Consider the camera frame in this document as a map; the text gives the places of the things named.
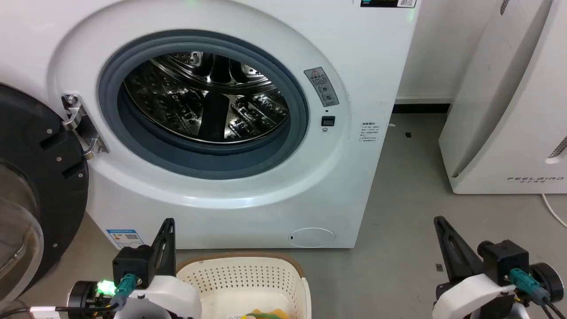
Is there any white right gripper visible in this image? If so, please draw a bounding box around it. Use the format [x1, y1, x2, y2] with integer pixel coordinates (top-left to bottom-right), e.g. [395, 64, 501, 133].
[431, 216, 518, 319]

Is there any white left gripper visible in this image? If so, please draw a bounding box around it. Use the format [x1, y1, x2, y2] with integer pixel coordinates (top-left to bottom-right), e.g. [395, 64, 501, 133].
[114, 218, 203, 319]

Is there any white front-load washing machine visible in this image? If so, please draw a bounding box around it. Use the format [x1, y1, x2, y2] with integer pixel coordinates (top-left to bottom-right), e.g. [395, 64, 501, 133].
[0, 0, 419, 250]

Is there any shiny steel washer drum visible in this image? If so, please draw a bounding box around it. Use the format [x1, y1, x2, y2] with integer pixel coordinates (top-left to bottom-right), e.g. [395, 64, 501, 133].
[124, 51, 291, 145]

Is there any grey warning sticker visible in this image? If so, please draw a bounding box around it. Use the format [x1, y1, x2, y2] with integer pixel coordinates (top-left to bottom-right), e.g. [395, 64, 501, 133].
[303, 67, 340, 108]

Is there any blue white energy label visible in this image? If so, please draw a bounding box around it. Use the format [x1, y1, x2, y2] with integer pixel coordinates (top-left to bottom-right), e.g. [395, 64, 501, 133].
[106, 229, 145, 250]

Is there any metal washer door hinge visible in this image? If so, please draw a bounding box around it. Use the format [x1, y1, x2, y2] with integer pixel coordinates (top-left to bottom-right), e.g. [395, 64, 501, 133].
[61, 93, 110, 160]

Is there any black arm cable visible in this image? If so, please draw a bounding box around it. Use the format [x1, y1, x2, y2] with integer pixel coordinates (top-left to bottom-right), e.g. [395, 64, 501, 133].
[0, 303, 117, 319]
[514, 296, 567, 319]

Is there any grey rubber door gasket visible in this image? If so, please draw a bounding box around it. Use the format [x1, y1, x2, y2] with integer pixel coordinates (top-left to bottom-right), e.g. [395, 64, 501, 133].
[98, 30, 310, 180]

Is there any oval drain filter cover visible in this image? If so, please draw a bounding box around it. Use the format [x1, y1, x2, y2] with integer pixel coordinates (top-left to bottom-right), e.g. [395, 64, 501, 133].
[287, 227, 336, 248]

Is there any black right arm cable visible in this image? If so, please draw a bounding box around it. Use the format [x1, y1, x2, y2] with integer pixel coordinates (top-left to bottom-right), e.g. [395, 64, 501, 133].
[514, 296, 567, 319]

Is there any white perforated laundry basket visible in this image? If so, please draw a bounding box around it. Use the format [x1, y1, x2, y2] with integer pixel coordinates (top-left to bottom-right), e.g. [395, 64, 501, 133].
[176, 252, 312, 319]

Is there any white power cable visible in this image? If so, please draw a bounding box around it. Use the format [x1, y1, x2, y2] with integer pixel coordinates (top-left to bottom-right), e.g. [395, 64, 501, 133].
[541, 193, 567, 229]

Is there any small printed text sticker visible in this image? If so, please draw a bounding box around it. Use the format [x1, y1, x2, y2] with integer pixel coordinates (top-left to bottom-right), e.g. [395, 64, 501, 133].
[359, 121, 382, 144]

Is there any black washing machine door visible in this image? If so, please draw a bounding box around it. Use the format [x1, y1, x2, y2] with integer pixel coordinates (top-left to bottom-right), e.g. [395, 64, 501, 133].
[0, 83, 89, 306]

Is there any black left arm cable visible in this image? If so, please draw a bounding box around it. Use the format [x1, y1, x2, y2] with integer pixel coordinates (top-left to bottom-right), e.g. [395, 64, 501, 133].
[0, 303, 117, 319]

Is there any white air purifier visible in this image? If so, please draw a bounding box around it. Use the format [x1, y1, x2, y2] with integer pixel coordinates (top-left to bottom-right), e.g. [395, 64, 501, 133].
[438, 0, 567, 195]

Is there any clear washer door glass bowl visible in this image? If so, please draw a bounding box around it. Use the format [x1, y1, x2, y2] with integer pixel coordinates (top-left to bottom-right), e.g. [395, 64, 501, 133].
[0, 162, 45, 303]

